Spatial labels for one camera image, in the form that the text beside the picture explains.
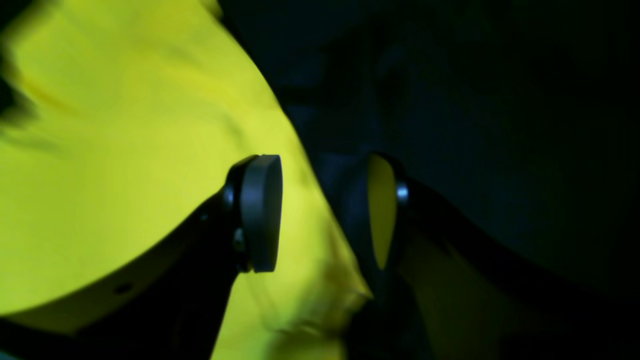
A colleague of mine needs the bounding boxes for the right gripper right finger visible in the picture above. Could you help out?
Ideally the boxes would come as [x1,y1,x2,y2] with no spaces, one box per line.
[346,152,639,360]

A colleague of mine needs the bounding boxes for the yellow t-shirt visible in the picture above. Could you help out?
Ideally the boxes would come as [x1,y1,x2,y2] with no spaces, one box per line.
[0,0,370,360]

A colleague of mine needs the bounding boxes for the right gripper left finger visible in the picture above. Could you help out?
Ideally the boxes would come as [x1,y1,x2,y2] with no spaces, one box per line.
[1,154,282,360]

